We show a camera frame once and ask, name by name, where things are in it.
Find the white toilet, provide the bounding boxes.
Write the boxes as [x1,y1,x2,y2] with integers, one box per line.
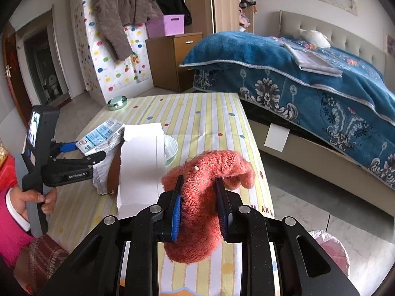
[46,74,61,95]

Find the brown curved object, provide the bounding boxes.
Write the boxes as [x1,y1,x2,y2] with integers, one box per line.
[106,152,123,196]

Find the red plastic stool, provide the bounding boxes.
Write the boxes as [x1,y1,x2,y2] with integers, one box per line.
[0,156,17,192]

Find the wooden nightstand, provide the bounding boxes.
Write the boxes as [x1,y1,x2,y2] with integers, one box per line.
[146,32,203,93]

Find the white paper box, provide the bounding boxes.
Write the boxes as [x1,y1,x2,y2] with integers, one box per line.
[117,123,167,220]

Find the green round case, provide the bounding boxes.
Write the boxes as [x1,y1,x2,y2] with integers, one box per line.
[106,95,128,112]

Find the clear plastic bowl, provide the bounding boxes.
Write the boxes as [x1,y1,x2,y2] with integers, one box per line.
[163,135,180,166]

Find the folded grey cloth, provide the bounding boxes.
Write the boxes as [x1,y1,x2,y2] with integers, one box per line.
[282,42,343,78]

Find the person's plaid pants legs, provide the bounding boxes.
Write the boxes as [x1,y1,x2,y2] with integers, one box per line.
[14,234,70,296]

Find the wooden wardrobe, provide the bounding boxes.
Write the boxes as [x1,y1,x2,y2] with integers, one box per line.
[182,0,258,35]

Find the black coat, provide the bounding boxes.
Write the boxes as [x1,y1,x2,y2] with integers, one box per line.
[151,0,194,27]

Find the purple plastic storage bin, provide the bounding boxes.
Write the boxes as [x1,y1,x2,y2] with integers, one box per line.
[146,14,185,38]

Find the person's left forearm pink sleeve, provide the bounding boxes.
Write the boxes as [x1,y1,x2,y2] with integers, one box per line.
[0,188,35,269]

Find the white pillow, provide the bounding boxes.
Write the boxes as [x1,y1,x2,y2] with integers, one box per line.
[298,29,332,49]

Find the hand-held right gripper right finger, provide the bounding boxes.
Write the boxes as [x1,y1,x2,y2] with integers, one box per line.
[214,177,360,296]

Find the person's left hand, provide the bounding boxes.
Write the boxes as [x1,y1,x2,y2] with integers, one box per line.
[12,187,58,215]

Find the blue white printed packet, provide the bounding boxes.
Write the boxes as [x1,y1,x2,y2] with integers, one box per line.
[76,119,126,156]

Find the white ribbed packaging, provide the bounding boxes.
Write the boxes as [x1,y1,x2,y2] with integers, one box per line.
[93,157,117,195]

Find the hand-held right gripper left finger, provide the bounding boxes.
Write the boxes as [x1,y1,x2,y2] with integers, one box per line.
[39,175,183,296]

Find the white paper tag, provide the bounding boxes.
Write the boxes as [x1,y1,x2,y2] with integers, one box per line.
[264,123,290,152]

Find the pile of light clothes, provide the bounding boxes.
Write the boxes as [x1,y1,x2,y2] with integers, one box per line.
[239,6,254,33]

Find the dark wooden door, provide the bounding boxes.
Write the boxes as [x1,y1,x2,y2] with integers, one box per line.
[1,21,29,128]

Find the bin with pink bag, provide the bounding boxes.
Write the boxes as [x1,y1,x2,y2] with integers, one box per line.
[307,230,351,278]

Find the orange knitted glove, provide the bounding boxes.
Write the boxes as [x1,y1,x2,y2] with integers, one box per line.
[161,150,255,264]

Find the brown quilted jacket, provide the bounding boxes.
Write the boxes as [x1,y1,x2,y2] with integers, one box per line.
[93,0,164,61]

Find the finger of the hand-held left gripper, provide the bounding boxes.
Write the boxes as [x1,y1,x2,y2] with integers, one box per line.
[51,140,79,156]
[55,150,107,166]

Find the polka dot white cabinet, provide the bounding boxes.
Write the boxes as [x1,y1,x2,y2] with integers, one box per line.
[69,0,155,101]

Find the striped tablecloth table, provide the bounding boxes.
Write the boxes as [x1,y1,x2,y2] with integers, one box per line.
[46,92,279,296]

